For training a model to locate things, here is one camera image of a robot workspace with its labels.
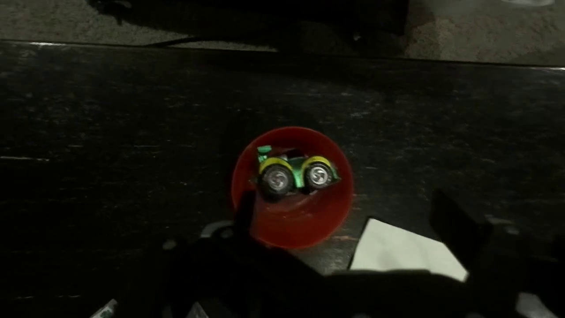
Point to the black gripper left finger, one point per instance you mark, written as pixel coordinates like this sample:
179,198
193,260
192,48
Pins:
245,212

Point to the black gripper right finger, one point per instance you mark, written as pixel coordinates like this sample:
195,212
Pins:
469,235

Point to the red bowl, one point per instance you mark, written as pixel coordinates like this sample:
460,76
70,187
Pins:
301,221

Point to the green yellow toy car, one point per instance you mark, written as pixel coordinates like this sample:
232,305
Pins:
294,171

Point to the white paper napkin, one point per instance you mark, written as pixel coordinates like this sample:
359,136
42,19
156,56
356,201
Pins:
400,249

